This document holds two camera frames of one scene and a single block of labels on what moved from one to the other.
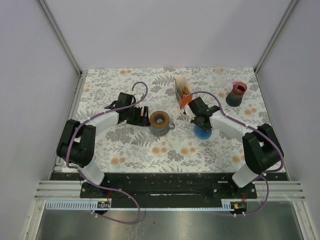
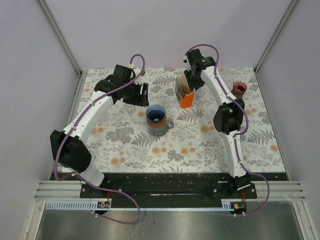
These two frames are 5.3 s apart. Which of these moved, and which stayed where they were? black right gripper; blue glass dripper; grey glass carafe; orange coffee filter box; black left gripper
Moved: blue glass dripper; black right gripper; black left gripper
Stayed: orange coffee filter box; grey glass carafe
